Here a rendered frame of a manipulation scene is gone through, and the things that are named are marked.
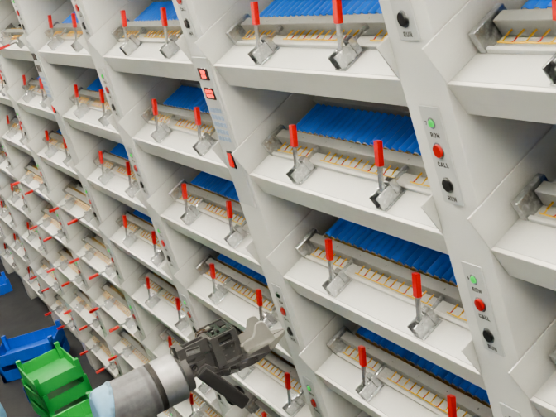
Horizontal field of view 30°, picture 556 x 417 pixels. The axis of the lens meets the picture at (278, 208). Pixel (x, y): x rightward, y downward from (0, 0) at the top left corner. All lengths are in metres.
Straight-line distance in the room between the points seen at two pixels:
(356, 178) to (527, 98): 0.54
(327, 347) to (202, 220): 0.51
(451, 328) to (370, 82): 0.38
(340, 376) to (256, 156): 0.42
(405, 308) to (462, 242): 0.34
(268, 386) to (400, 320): 0.88
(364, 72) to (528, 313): 0.36
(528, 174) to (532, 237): 0.08
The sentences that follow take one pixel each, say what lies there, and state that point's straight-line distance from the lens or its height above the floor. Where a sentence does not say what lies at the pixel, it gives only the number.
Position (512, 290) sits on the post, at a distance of 1.25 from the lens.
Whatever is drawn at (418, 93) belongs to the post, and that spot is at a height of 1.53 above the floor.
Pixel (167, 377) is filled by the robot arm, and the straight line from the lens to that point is 1.85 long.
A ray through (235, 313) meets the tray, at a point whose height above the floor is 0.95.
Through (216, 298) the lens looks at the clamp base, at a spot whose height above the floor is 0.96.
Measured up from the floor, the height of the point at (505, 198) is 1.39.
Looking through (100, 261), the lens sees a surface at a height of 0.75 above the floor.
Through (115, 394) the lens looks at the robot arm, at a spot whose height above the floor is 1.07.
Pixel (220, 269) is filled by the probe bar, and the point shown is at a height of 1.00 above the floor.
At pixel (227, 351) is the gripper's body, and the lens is 1.90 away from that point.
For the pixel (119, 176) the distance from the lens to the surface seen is 2.96.
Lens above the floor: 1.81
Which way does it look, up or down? 17 degrees down
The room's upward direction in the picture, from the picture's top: 18 degrees counter-clockwise
